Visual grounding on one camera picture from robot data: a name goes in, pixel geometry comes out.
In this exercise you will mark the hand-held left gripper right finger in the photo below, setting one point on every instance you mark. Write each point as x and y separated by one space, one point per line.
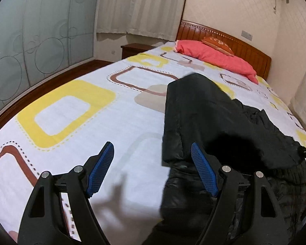
202 168

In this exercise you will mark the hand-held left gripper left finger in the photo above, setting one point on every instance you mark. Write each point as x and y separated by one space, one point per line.
102 168

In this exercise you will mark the black puffer jacket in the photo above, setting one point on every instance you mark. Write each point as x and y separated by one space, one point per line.
206 112

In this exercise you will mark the white patterned bed sheet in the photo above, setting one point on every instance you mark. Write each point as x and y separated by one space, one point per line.
79 132

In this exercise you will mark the white sheer curtain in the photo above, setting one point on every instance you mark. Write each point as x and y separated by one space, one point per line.
303 94

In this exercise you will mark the red pillow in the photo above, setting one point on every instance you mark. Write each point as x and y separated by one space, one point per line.
219 60

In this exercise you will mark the wooden headboard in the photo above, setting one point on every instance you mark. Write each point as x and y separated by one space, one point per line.
247 48

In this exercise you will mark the wooden nightstand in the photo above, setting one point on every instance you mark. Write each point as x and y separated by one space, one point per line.
135 49

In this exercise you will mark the orange patterned pillow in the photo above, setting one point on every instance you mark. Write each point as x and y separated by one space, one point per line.
218 44

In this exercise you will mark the frosted glass wardrobe doors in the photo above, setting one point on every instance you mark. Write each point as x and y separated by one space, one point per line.
40 30

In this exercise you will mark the cream pleated curtain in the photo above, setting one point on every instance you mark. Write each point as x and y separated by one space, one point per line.
142 5

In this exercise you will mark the wall switch panel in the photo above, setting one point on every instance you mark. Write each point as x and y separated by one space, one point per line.
246 34

